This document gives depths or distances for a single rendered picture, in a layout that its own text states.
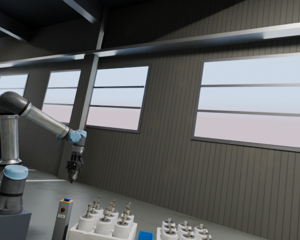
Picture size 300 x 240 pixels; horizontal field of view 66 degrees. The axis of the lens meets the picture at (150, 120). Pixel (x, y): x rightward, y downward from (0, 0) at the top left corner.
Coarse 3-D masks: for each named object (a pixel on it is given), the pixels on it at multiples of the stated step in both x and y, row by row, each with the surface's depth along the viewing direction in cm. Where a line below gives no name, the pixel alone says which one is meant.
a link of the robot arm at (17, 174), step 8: (8, 168) 120; (16, 168) 123; (24, 168) 126; (0, 176) 125; (8, 176) 118; (16, 176) 120; (24, 176) 123; (0, 184) 119; (8, 184) 118; (16, 184) 120; (24, 184) 124; (8, 192) 118; (16, 192) 120
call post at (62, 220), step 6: (60, 204) 152; (66, 204) 152; (72, 204) 158; (60, 210) 152; (66, 210) 151; (60, 216) 151; (66, 216) 151; (60, 222) 150; (66, 222) 152; (54, 228) 150; (60, 228) 150; (66, 228) 153; (54, 234) 149; (60, 234) 149; (66, 234) 155
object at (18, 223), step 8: (0, 216) 112; (8, 216) 114; (16, 216) 117; (24, 216) 121; (0, 224) 111; (8, 224) 114; (16, 224) 117; (24, 224) 121; (0, 232) 111; (8, 232) 114; (16, 232) 118; (24, 232) 121
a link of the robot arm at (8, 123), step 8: (0, 112) 129; (8, 112) 130; (0, 120) 131; (8, 120) 131; (16, 120) 135; (0, 128) 132; (8, 128) 131; (16, 128) 135; (8, 136) 131; (16, 136) 134; (8, 144) 131; (16, 144) 134; (8, 152) 131; (16, 152) 134; (8, 160) 131; (16, 160) 133; (0, 168) 129
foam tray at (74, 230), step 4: (76, 224) 152; (136, 224) 174; (72, 228) 144; (76, 228) 147; (132, 228) 164; (136, 228) 174; (72, 232) 141; (76, 232) 141; (80, 232) 141; (84, 232) 142; (88, 232) 142; (92, 232) 143; (112, 232) 149; (132, 232) 155; (68, 236) 141; (72, 236) 141; (76, 236) 140; (80, 236) 140; (84, 236) 140; (88, 236) 140; (92, 236) 140; (96, 236) 140; (100, 236) 140; (104, 236) 140; (108, 236) 141; (112, 236) 147; (128, 236) 151; (132, 236) 148
